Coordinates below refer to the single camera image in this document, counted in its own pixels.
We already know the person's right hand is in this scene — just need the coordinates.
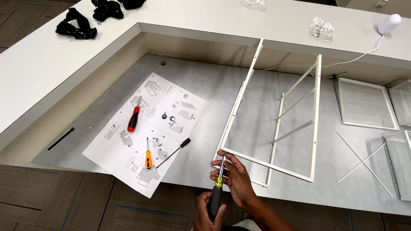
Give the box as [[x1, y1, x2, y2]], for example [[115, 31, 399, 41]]
[[210, 150, 258, 210]]

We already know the person's left hand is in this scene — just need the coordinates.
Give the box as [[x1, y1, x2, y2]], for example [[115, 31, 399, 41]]
[[193, 191, 227, 231]]

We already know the black yellow handled screwdriver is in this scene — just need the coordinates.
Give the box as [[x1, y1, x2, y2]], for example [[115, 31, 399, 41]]
[[207, 153, 227, 222]]

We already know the white metal rack frame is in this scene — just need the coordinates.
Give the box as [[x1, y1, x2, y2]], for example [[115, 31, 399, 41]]
[[211, 38, 322, 188]]

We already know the person's white garment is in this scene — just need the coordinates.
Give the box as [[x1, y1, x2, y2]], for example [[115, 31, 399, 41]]
[[232, 219, 262, 231]]

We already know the pile of small silver screws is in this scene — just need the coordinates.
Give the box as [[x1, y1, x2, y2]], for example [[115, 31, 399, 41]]
[[150, 135, 168, 160]]

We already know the paper instruction sheet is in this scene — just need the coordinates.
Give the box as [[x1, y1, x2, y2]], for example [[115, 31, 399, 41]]
[[82, 73, 210, 199]]

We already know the thin white metal rod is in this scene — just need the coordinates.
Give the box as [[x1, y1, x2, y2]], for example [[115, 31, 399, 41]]
[[334, 129, 394, 198], [337, 142, 386, 184]]

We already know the white framed mesh panel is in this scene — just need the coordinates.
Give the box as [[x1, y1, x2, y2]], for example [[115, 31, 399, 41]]
[[337, 77, 401, 131], [388, 80, 411, 127], [384, 130, 411, 202]]

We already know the clear crumpled plastic bag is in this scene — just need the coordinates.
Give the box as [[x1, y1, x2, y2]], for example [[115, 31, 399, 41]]
[[309, 16, 335, 42], [243, 0, 269, 12]]

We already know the white cylindrical device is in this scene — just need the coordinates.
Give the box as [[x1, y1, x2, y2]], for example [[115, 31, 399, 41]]
[[377, 13, 402, 35]]

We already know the thin black handled screwdriver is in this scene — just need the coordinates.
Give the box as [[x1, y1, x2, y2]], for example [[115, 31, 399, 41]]
[[155, 138, 191, 169]]

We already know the small orange handled screwdriver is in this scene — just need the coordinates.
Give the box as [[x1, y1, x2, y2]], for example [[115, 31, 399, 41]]
[[145, 137, 153, 169]]

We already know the red black handled screwdriver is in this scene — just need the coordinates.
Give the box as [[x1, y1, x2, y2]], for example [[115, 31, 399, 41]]
[[127, 96, 143, 133]]

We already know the black cable tie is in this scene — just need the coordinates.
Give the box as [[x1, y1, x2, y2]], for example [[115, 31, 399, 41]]
[[47, 127, 76, 151]]

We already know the white cable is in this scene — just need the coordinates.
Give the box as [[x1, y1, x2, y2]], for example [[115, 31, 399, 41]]
[[263, 34, 385, 71]]

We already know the black strap harness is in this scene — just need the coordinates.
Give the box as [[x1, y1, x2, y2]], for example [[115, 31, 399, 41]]
[[118, 0, 147, 10], [91, 0, 124, 22], [55, 7, 98, 40]]

